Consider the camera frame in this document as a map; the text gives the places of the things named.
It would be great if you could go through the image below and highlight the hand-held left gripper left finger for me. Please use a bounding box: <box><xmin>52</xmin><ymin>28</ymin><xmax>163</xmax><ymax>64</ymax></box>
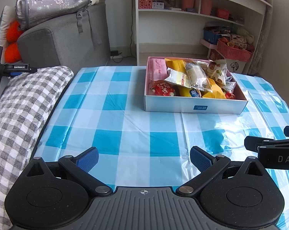
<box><xmin>25</xmin><ymin>147</ymin><xmax>113</xmax><ymax>196</ymax></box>

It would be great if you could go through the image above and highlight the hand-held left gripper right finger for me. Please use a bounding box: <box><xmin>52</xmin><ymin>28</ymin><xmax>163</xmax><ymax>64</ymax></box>
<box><xmin>176</xmin><ymin>146</ymin><xmax>265</xmax><ymax>196</ymax></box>

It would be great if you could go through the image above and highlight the pink and silver cardboard box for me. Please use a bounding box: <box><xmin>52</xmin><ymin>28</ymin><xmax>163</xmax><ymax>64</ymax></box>
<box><xmin>144</xmin><ymin>56</ymin><xmax>248</xmax><ymax>115</ymax></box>

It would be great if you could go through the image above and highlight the white text-printed snack packet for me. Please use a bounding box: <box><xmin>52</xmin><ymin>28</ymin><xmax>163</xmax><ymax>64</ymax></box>
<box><xmin>225</xmin><ymin>73</ymin><xmax>237</xmax><ymax>93</ymax></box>

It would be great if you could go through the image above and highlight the large plain yellow snack packet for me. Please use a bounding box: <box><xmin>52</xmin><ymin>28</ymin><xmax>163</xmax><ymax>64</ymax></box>
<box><xmin>202</xmin><ymin>78</ymin><xmax>227</xmax><ymax>99</ymax></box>

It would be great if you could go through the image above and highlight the yellow snack packet blue label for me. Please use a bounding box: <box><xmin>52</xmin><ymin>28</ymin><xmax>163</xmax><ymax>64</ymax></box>
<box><xmin>178</xmin><ymin>86</ymin><xmax>202</xmax><ymax>98</ymax></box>

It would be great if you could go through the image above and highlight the dark red snack packet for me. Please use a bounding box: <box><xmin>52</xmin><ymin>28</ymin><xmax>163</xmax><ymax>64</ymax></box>
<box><xmin>151</xmin><ymin>80</ymin><xmax>176</xmax><ymax>97</ymax></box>

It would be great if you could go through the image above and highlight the white snack packet nut picture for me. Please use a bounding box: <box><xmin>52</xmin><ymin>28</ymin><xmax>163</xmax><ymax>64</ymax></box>
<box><xmin>207</xmin><ymin>60</ymin><xmax>227</xmax><ymax>87</ymax></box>

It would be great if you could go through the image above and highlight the cream snack packet red stripe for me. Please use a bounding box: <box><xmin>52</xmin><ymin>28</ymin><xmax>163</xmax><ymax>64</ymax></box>
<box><xmin>164</xmin><ymin>67</ymin><xmax>191</xmax><ymax>88</ymax></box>

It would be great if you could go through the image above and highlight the clear white pastry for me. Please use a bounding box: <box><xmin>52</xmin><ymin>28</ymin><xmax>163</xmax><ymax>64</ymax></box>
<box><xmin>185</xmin><ymin>62</ymin><xmax>208</xmax><ymax>89</ymax></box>

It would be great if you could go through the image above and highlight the pink snack packet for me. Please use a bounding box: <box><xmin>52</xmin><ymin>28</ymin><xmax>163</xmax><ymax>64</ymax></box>
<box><xmin>151</xmin><ymin>58</ymin><xmax>170</xmax><ymax>81</ymax></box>

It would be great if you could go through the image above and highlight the blue checked tablecloth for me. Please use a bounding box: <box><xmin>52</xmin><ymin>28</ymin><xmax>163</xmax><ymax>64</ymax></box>
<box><xmin>32</xmin><ymin>66</ymin><xmax>289</xmax><ymax>230</ymax></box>

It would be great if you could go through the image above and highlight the white patterned bin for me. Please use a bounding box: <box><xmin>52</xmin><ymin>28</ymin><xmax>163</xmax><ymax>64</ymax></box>
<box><xmin>227</xmin><ymin>59</ymin><xmax>247</xmax><ymax>73</ymax></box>

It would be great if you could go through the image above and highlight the grey checked cushion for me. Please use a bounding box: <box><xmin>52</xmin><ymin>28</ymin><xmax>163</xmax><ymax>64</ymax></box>
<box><xmin>0</xmin><ymin>66</ymin><xmax>74</xmax><ymax>230</ymax></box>

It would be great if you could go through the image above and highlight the large red basket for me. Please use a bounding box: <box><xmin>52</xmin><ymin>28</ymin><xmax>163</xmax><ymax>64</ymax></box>
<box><xmin>217</xmin><ymin>38</ymin><xmax>254</xmax><ymax>62</ymax></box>

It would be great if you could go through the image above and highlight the beige curtain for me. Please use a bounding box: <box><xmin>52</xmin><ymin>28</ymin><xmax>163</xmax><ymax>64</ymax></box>
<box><xmin>252</xmin><ymin>5</ymin><xmax>273</xmax><ymax>75</ymax></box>

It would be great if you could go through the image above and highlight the pink stool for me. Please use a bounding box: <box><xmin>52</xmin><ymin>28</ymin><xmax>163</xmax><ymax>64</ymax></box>
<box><xmin>200</xmin><ymin>38</ymin><xmax>219</xmax><ymax>59</ymax></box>

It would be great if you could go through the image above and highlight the blue storage box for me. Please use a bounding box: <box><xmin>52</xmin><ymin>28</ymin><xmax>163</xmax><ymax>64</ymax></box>
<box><xmin>203</xmin><ymin>29</ymin><xmax>223</xmax><ymax>44</ymax></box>

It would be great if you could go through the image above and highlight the grey sofa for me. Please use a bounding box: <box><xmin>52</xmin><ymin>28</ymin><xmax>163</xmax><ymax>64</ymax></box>
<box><xmin>16</xmin><ymin>3</ymin><xmax>111</xmax><ymax>67</ymax></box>

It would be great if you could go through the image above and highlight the black device on stand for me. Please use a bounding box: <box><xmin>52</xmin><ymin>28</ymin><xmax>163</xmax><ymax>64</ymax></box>
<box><xmin>0</xmin><ymin>45</ymin><xmax>37</xmax><ymax>77</ymax></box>

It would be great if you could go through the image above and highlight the small red basket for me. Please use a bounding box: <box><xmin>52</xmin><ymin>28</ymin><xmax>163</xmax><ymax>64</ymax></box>
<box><xmin>216</xmin><ymin>8</ymin><xmax>230</xmax><ymax>20</ymax></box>

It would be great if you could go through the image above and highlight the white bookshelf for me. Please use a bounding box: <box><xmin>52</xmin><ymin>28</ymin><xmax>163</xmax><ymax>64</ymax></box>
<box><xmin>134</xmin><ymin>0</ymin><xmax>273</xmax><ymax>75</ymax></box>

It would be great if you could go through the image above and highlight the orange plush toy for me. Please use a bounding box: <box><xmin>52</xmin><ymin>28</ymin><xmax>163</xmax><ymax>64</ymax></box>
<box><xmin>4</xmin><ymin>20</ymin><xmax>24</xmax><ymax>63</ymax></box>

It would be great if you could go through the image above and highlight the salmon pen cup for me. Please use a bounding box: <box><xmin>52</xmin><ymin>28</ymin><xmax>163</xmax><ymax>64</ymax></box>
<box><xmin>181</xmin><ymin>0</ymin><xmax>195</xmax><ymax>11</ymax></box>
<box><xmin>201</xmin><ymin>0</ymin><xmax>213</xmax><ymax>15</ymax></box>

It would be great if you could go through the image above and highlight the white pillow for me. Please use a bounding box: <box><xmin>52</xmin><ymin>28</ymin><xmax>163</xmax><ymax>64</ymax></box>
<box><xmin>0</xmin><ymin>6</ymin><xmax>16</xmax><ymax>47</ymax></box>

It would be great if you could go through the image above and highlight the grey patterned backpack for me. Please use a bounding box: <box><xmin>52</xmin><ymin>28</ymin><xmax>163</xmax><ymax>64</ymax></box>
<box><xmin>15</xmin><ymin>0</ymin><xmax>92</xmax><ymax>29</ymax></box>

